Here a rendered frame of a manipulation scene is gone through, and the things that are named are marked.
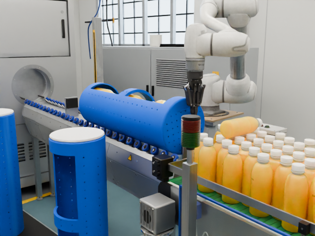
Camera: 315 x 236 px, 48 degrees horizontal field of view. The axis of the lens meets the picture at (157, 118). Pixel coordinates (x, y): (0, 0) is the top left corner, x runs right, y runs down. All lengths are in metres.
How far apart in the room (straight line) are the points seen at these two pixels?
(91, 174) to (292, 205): 0.99
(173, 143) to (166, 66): 2.32
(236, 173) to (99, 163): 0.76
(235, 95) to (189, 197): 1.31
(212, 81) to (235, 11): 0.54
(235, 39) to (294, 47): 2.96
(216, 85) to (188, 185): 1.32
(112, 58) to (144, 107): 2.90
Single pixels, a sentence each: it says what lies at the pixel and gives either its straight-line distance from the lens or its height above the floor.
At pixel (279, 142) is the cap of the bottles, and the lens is 1.44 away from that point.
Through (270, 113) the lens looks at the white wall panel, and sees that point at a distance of 4.72.
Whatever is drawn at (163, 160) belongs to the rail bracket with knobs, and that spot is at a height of 1.00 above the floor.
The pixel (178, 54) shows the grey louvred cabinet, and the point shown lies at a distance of 3.83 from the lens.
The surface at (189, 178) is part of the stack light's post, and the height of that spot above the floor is 1.05.
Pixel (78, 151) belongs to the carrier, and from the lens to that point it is 1.75.
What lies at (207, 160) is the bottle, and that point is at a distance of 1.42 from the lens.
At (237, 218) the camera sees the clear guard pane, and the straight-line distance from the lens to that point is 1.24.
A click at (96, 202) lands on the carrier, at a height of 0.70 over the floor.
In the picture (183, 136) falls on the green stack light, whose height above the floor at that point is 1.20.
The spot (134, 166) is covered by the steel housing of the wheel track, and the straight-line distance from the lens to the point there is 1.90.
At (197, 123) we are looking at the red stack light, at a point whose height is 1.24.
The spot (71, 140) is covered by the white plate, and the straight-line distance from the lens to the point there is 1.75.
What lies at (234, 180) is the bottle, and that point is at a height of 1.00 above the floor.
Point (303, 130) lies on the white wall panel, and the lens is 4.58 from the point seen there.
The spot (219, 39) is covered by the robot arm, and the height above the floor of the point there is 1.51.
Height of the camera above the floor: 1.49
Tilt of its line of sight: 12 degrees down
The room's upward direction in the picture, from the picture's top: straight up
